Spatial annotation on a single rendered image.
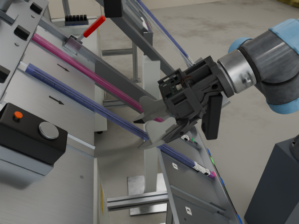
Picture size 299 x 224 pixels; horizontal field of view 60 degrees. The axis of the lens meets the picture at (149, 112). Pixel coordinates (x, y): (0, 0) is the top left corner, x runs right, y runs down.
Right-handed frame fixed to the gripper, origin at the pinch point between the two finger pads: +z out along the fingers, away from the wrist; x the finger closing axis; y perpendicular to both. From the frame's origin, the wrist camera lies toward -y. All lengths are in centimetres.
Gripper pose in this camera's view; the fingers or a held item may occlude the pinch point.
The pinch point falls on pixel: (142, 134)
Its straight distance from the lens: 54.9
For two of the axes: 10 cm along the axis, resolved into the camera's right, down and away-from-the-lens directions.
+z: -8.4, 4.9, 2.2
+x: 1.6, 6.1, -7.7
